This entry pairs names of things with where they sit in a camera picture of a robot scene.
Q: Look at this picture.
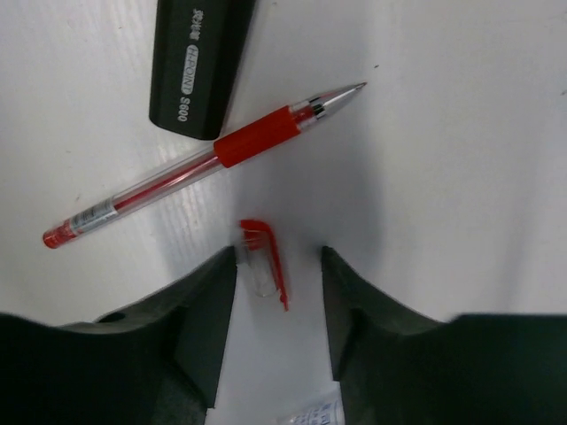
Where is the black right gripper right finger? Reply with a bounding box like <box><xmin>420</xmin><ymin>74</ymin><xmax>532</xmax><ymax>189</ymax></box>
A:
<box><xmin>321</xmin><ymin>246</ymin><xmax>566</xmax><ymax>424</ymax></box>

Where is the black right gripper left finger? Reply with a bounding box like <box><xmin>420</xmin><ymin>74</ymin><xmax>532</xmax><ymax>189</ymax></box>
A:
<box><xmin>1</xmin><ymin>247</ymin><xmax>237</xmax><ymax>424</ymax></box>

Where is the red pen cap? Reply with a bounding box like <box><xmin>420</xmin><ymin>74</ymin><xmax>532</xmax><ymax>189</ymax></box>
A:
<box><xmin>239</xmin><ymin>219</ymin><xmax>290</xmax><ymax>312</ymax></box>

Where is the red gel pen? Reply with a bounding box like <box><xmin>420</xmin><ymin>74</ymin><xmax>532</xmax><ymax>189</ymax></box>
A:
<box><xmin>43</xmin><ymin>82</ymin><xmax>367</xmax><ymax>249</ymax></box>

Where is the clear spray bottle blue cap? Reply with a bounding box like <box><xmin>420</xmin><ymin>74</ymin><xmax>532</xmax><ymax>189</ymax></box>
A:
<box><xmin>273</xmin><ymin>383</ymin><xmax>346</xmax><ymax>425</ymax></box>

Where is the pink highlighter marker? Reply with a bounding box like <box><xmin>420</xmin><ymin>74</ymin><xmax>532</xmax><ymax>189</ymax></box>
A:
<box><xmin>149</xmin><ymin>0</ymin><xmax>256</xmax><ymax>141</ymax></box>

